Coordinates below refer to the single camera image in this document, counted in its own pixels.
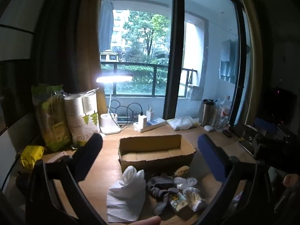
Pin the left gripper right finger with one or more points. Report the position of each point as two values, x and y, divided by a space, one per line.
230 171

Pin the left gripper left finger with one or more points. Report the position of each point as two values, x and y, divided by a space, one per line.
43 204

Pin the cotton swab bag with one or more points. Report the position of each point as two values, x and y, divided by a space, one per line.
194 198

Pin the cartoon tissue pack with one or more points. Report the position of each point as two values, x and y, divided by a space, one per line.
177 201

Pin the grey dotted glove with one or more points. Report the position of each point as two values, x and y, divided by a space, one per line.
160 188

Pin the white towel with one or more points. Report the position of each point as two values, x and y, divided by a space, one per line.
126 197

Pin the clear plastic wrap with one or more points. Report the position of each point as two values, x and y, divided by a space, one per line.
183 183

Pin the yellow packet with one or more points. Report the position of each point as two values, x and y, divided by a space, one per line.
30 155

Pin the pink folding knife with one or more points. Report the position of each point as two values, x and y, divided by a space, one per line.
57 157

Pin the brown scrubbing sponge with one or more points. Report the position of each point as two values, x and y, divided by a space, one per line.
182 171

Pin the white earbud case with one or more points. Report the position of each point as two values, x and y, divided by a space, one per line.
209 128

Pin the clear water bottle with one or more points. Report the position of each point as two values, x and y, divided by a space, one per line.
223 114

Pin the open cardboard box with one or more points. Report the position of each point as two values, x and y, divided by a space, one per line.
155 153

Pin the white wipes pack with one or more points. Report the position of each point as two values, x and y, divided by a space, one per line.
183 123

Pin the steel travel mug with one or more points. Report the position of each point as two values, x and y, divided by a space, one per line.
208 107

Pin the white desk lamp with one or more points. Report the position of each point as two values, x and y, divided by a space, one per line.
108 121

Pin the paper cup package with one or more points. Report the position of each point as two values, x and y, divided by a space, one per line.
82 116

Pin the green plastic bag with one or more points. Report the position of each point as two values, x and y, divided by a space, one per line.
51 116

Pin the white power strip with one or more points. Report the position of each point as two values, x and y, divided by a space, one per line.
150 125

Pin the small white charger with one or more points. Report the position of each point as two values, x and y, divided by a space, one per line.
149 113

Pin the large white charger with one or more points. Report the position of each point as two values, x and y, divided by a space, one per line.
142 121

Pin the hanging blue towel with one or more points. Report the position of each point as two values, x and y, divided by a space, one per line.
228 61

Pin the brown curtain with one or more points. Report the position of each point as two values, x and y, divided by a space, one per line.
65 48

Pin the black balcony railing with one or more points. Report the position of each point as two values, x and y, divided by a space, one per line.
148 80

